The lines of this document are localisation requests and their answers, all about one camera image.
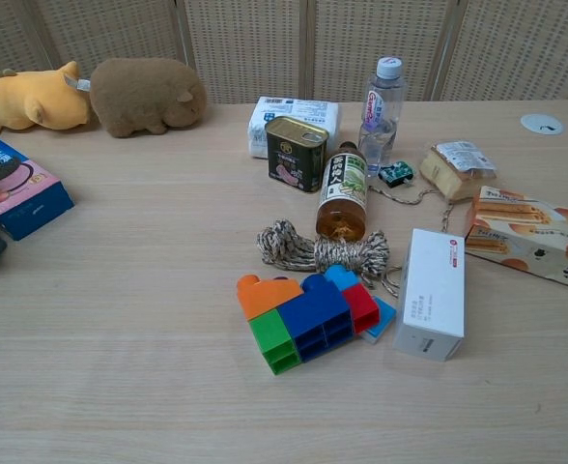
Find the dark green meat can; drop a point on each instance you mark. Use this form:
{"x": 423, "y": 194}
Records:
{"x": 293, "y": 154}

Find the small green circuit board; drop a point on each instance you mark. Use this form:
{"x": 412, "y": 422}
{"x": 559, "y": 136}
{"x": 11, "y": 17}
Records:
{"x": 394, "y": 173}

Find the amber tea bottle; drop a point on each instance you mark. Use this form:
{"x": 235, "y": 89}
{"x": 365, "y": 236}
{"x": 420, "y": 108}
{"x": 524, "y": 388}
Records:
{"x": 342, "y": 193}

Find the biscuit box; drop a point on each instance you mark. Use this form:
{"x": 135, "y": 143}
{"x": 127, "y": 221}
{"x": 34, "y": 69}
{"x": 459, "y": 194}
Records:
{"x": 530, "y": 237}

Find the yellow plush toy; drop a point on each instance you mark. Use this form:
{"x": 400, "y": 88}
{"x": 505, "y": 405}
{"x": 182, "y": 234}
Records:
{"x": 33, "y": 101}

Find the clear water bottle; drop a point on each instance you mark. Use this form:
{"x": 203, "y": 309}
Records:
{"x": 383, "y": 116}

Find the woven folding screen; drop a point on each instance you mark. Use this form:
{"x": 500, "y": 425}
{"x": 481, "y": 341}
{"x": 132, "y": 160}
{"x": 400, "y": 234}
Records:
{"x": 264, "y": 43}

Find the white cardboard box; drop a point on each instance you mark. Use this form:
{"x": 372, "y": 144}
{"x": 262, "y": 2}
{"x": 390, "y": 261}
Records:
{"x": 431, "y": 295}

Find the white tissue pack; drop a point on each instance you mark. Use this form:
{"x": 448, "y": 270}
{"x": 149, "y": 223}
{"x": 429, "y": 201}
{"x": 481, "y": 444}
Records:
{"x": 303, "y": 111}

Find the colourful building block assembly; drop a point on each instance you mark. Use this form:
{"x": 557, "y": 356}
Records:
{"x": 308, "y": 319}

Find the light blue flat block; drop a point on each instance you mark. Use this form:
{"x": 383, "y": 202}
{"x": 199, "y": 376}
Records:
{"x": 379, "y": 321}

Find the blue pink cookie box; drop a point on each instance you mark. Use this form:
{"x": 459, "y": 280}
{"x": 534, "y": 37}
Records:
{"x": 28, "y": 193}

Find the brown plush toy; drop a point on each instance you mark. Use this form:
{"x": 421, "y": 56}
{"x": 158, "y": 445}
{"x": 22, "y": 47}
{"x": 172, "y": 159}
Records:
{"x": 144, "y": 94}

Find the wrapped cake slice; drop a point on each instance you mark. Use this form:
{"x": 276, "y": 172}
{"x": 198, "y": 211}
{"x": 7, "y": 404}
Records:
{"x": 458, "y": 169}

